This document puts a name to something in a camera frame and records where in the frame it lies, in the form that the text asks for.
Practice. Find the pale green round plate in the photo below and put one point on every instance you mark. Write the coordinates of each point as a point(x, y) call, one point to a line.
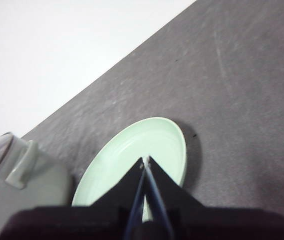
point(136, 140)

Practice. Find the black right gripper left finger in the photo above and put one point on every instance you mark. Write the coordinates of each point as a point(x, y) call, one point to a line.
point(86, 222)

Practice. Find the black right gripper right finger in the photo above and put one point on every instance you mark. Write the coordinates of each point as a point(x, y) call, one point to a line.
point(207, 222)

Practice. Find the pale green electric steamer pot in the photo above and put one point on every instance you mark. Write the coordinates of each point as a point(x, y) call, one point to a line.
point(44, 185)

